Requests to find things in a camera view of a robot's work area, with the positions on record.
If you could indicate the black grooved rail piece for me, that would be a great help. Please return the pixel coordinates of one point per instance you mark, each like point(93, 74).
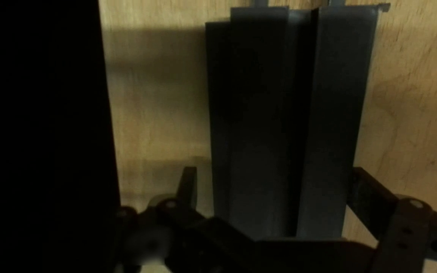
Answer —
point(330, 125)

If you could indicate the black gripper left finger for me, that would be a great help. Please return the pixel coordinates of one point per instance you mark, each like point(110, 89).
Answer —
point(189, 242)

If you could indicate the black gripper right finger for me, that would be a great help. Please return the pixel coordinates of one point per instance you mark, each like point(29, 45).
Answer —
point(416, 236)

